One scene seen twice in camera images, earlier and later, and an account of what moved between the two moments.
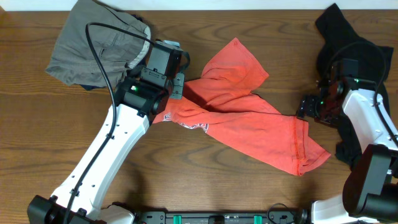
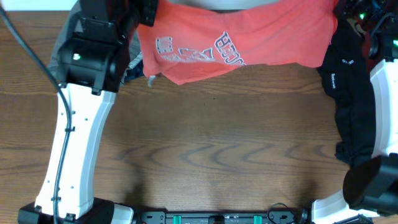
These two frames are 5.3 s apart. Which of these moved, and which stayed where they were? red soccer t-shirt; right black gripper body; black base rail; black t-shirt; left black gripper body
Moved: red soccer t-shirt; right black gripper body; left black gripper body
Stayed: black base rail; black t-shirt
